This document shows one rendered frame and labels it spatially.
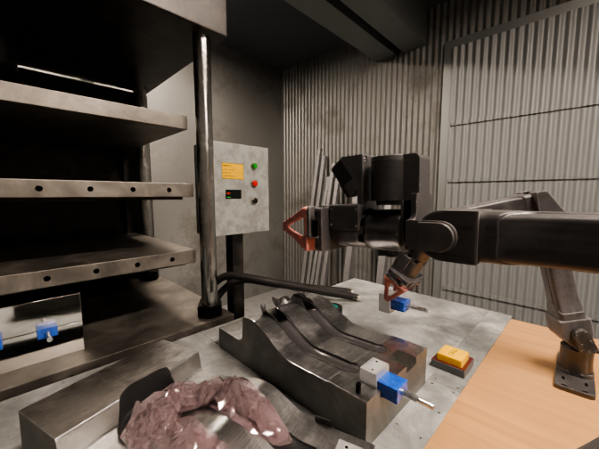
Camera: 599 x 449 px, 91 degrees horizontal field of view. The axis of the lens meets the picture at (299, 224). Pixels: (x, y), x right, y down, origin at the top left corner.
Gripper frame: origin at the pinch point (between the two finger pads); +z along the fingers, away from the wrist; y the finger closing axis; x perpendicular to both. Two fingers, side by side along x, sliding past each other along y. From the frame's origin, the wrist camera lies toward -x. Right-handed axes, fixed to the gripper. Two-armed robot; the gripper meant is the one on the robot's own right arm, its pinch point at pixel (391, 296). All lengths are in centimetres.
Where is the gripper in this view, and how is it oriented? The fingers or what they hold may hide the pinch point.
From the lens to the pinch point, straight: 92.2
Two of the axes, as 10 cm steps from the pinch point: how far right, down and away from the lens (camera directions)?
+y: -7.0, 0.7, -7.1
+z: -3.4, 8.4, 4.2
